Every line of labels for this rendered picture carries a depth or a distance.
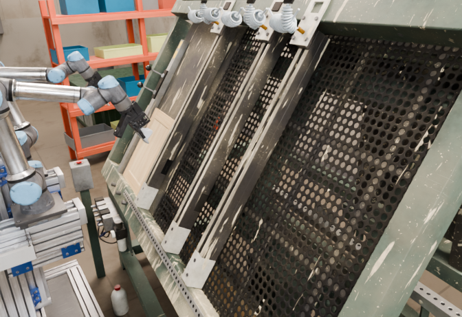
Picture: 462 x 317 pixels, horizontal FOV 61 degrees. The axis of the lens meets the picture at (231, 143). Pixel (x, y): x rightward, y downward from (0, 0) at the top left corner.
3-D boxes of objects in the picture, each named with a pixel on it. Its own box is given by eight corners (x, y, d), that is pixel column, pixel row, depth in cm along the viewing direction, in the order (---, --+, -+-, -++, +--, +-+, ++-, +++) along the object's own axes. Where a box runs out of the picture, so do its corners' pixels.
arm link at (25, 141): (4, 161, 217) (-2, 138, 212) (13, 152, 229) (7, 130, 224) (27, 159, 218) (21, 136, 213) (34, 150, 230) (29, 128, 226)
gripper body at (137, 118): (151, 122, 179) (137, 102, 173) (137, 133, 177) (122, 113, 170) (145, 118, 185) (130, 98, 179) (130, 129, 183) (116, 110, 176)
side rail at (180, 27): (122, 161, 283) (107, 157, 277) (189, 24, 276) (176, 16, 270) (123, 164, 278) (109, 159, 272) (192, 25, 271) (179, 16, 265)
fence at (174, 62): (122, 171, 259) (117, 170, 257) (185, 42, 253) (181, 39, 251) (124, 174, 255) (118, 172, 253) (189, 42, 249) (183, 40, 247)
